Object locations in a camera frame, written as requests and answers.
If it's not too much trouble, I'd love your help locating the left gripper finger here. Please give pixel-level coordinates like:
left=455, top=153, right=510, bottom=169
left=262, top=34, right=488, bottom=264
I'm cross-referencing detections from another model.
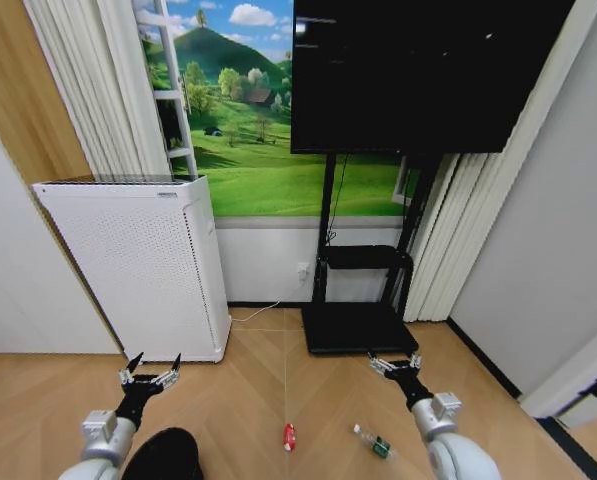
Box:
left=158, top=352, right=183, bottom=391
left=117, top=350, right=145, bottom=386

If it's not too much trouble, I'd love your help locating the black television stand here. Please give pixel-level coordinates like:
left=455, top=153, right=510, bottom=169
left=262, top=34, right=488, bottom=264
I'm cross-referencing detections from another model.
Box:
left=301, top=151, right=445, bottom=357

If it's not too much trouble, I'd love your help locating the clear bottle with green label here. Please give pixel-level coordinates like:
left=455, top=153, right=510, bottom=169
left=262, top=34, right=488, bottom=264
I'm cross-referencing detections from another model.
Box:
left=352, top=423, right=397, bottom=459

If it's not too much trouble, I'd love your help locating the white air purifier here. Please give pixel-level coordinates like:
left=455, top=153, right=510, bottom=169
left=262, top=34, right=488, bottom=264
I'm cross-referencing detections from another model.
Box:
left=31, top=174, right=233, bottom=364

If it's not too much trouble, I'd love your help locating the cream pleated curtain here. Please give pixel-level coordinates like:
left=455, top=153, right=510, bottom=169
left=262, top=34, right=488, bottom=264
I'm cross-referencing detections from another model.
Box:
left=22, top=0, right=172, bottom=184
left=402, top=0, right=595, bottom=324

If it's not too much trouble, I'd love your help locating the white door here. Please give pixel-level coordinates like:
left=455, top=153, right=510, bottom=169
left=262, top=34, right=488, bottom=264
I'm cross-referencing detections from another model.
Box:
left=519, top=313, right=597, bottom=432

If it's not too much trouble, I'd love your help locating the black door hardware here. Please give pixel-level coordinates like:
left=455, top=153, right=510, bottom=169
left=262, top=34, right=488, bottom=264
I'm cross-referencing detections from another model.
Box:
left=571, top=376, right=597, bottom=402

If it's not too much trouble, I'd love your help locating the green landscape poster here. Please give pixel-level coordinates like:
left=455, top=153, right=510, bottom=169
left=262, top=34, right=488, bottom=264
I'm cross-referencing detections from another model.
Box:
left=140, top=0, right=425, bottom=219

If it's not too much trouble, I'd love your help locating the black television screen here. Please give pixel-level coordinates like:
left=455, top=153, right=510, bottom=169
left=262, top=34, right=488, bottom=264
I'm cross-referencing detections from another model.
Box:
left=290, top=0, right=577, bottom=156

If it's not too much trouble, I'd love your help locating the white power cable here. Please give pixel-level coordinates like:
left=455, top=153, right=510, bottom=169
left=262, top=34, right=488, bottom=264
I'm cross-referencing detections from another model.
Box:
left=229, top=276, right=308, bottom=324

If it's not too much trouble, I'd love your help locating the black hanging cable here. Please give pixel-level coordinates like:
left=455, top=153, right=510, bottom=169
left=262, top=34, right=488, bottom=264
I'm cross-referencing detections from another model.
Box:
left=326, top=153, right=350, bottom=247

